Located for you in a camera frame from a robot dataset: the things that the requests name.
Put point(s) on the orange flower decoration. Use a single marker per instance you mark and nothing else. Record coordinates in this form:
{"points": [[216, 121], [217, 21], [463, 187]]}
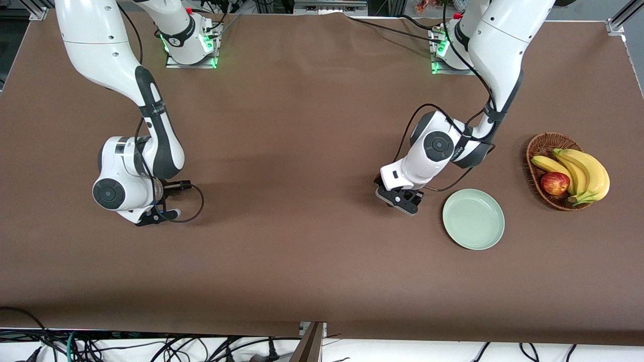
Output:
{"points": [[427, 6]]}

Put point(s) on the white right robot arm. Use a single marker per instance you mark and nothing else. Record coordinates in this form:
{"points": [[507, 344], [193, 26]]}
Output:
{"points": [[100, 50]]}

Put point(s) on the yellow banana bunch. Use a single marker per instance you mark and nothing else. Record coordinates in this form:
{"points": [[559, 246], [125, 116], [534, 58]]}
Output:
{"points": [[593, 176]]}

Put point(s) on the red apple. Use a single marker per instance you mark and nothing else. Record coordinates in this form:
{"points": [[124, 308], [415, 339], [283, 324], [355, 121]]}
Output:
{"points": [[555, 183]]}

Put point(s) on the pale green round plate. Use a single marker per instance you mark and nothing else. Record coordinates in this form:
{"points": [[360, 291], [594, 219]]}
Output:
{"points": [[473, 219]]}

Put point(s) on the black power plug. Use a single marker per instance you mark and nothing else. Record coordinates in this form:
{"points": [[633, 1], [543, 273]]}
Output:
{"points": [[273, 350]]}

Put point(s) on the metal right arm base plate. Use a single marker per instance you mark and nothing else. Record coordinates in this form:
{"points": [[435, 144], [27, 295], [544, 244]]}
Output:
{"points": [[173, 63]]}

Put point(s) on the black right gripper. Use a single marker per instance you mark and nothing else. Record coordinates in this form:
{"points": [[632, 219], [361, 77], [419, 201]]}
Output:
{"points": [[167, 191]]}

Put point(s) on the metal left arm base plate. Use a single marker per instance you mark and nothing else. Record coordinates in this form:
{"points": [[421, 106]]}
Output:
{"points": [[443, 70]]}

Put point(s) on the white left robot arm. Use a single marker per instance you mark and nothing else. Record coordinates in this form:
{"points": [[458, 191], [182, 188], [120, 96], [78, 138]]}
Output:
{"points": [[503, 40]]}

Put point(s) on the brown table cover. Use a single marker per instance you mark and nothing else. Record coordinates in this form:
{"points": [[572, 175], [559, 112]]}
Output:
{"points": [[322, 151]]}

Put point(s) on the brown wicker basket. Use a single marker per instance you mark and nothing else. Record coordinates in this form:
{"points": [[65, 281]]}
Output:
{"points": [[546, 143]]}

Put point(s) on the aluminium frame corner profile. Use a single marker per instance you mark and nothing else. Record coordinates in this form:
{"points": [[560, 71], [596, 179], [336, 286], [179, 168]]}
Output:
{"points": [[39, 14], [615, 26]]}

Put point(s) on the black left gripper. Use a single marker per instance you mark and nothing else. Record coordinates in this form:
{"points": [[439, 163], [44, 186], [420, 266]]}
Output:
{"points": [[416, 200]]}

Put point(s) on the grey metal rail box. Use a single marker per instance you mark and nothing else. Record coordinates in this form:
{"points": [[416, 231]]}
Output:
{"points": [[329, 7]]}

